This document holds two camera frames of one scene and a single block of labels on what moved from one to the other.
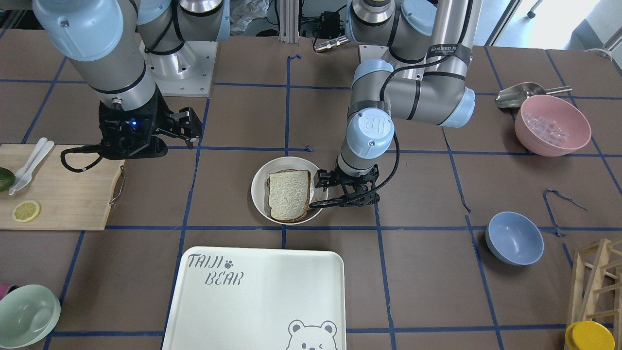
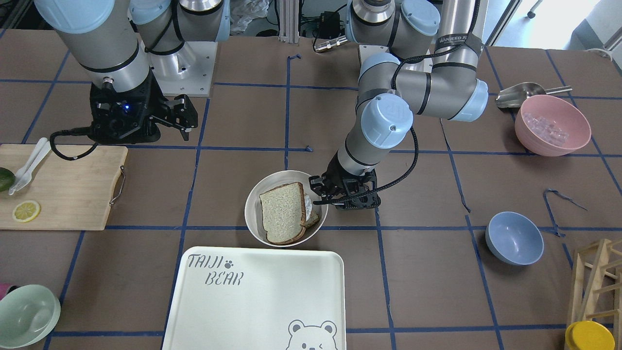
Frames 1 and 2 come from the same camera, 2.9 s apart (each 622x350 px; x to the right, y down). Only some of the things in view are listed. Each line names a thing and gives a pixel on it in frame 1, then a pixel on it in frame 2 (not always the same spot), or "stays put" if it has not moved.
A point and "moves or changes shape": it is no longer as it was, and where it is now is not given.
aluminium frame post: x=289 y=21 stays put
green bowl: x=28 y=314 stays put
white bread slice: x=288 y=193 moves or changes shape
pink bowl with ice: x=548 y=126 stays put
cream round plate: x=259 y=188 -> x=280 y=211
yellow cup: x=589 y=335 stays put
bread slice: x=289 y=194 -> x=313 y=218
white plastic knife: x=26 y=178 stays put
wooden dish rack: x=596 y=286 stays put
